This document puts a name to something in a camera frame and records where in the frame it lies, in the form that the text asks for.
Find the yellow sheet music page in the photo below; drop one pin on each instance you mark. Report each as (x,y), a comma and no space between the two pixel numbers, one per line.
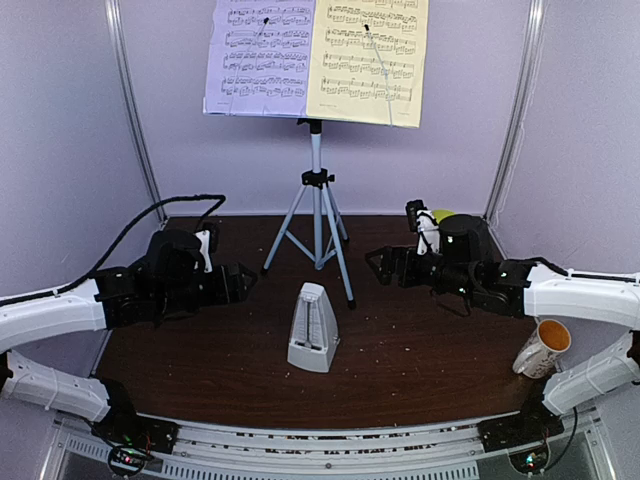
(367,61)

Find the purple sheet music page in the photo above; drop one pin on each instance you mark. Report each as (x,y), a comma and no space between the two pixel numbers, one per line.
(259,58)

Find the white mug orange inside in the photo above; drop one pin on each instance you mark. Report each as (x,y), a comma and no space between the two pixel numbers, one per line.
(549,341)

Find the white metronome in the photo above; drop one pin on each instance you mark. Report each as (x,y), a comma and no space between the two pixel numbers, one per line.
(314,335)

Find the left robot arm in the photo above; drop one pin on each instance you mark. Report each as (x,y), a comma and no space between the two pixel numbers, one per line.
(175,278)

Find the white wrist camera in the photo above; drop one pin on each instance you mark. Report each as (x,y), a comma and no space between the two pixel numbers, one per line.
(208,236)
(423,222)

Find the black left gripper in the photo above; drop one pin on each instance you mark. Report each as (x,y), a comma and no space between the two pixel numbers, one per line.
(237,294)

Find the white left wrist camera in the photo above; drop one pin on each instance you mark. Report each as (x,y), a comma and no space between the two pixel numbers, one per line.
(208,236)

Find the green bowl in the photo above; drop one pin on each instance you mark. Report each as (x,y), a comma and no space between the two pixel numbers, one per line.
(441,214)

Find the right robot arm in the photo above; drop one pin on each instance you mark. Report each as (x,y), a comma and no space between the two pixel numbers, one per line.
(454,255)

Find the white folding music stand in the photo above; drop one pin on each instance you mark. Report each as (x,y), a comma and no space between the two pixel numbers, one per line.
(313,222)

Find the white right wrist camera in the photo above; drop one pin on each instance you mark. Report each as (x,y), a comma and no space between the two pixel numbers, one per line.
(423,222)

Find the aluminium front rail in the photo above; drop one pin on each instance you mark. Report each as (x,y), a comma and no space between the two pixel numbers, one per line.
(449,450)

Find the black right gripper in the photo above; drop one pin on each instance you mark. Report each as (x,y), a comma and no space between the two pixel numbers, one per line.
(391,255)

